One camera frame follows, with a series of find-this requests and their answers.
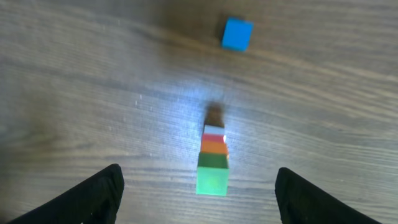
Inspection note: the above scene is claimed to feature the red cube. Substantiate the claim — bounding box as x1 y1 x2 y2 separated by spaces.
201 133 227 144

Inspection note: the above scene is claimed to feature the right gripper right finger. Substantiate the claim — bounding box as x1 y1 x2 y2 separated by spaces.
274 167 384 224

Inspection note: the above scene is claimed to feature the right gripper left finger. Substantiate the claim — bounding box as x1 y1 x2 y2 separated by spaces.
6 163 126 224

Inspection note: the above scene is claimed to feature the green cube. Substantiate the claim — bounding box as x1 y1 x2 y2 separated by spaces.
195 151 230 197

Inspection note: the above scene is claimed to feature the blue cube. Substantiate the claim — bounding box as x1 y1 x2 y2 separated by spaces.
221 17 254 53

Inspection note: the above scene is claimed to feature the orange cube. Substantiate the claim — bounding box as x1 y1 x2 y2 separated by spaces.
200 139 229 156

